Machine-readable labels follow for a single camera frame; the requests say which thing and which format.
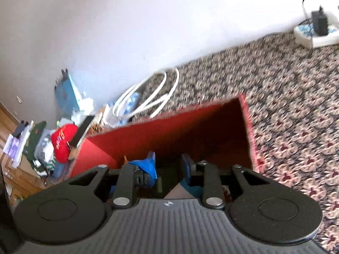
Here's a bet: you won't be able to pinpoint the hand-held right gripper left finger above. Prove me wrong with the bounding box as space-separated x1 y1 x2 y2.
67 151 159 209

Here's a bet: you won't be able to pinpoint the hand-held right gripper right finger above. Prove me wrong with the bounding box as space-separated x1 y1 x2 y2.
181 153 269 209

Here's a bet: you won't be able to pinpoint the red cardboard box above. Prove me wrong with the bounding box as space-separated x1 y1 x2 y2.
68 94 263 200

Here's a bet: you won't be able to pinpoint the wooden cabinet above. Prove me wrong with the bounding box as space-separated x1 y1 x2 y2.
0 102 45 209

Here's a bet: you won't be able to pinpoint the blue patterned plastic bag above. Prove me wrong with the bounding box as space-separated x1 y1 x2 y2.
114 92 142 123

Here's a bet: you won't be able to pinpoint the purple and white papers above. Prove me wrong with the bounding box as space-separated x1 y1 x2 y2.
4 134 22 168

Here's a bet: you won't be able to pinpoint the flat black slab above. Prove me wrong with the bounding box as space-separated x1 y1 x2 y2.
70 115 95 148

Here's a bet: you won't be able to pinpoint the white plastic bag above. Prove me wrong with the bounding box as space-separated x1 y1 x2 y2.
71 98 94 122

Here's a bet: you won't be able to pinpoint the dark green cloth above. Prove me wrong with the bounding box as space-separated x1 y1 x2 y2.
22 121 47 162

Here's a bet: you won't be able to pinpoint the blue gift bag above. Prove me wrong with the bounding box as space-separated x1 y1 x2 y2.
54 69 82 112

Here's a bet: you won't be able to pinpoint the floral patterned tablecloth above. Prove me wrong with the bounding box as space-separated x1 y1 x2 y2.
127 30 339 253

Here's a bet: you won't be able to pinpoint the white power strip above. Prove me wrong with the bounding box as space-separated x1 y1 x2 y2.
293 22 339 48

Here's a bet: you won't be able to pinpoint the black power adapter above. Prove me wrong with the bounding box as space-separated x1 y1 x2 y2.
311 10 329 36

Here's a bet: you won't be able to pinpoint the coiled white cable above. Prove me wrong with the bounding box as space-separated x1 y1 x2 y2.
113 67 180 119

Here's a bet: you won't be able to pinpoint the black adapter cable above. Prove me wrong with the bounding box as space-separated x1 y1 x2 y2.
301 0 325 26

